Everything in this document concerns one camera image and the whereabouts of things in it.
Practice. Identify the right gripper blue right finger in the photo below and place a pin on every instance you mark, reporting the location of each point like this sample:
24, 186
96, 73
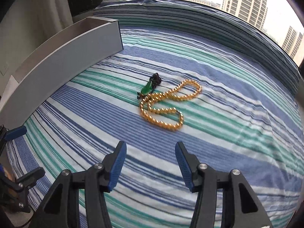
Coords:
241, 206

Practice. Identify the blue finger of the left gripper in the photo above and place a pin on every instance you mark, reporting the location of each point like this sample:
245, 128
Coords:
29, 180
15, 133

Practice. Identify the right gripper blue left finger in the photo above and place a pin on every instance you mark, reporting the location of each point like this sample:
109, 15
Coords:
60, 206

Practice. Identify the white cardboard box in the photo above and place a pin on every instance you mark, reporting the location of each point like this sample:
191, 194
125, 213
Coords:
54, 63

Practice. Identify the white curtain left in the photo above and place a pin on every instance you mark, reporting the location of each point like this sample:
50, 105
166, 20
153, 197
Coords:
29, 23

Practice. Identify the striped blue green bedsheet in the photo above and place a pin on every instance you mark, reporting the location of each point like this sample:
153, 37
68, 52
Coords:
186, 73

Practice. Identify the white wall socket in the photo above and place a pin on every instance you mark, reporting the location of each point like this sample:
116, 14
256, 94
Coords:
4, 68

